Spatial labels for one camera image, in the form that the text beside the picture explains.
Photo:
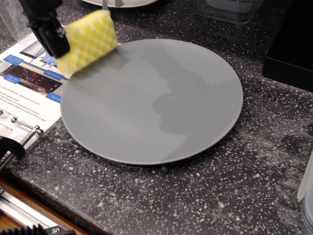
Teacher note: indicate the laminated instruction sheet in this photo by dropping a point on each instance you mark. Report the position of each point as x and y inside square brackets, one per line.
[31, 86]

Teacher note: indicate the translucent plastic container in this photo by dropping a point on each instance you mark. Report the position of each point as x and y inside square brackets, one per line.
[305, 193]

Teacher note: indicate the black base bracket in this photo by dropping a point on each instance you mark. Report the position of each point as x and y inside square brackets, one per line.
[37, 230]

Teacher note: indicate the metal screw clamp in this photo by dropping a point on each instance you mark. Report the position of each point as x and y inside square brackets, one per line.
[11, 149]

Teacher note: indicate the aluminium rail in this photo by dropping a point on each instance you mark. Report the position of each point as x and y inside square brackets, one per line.
[23, 213]

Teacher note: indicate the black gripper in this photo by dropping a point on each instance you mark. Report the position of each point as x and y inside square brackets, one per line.
[42, 17]

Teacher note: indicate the clear plastic bag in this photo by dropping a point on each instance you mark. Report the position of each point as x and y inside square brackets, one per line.
[13, 16]

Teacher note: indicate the grey round plate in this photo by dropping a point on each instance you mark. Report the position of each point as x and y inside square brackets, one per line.
[152, 101]

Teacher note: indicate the black tray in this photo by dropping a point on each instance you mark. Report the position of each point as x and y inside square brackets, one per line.
[289, 59]

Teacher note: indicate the white plate with cutlery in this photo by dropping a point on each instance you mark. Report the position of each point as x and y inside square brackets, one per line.
[122, 3]

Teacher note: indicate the clear glass container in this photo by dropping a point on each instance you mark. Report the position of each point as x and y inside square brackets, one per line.
[231, 11]

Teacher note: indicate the yellow foam sponge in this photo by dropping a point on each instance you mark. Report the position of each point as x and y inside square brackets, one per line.
[89, 38]

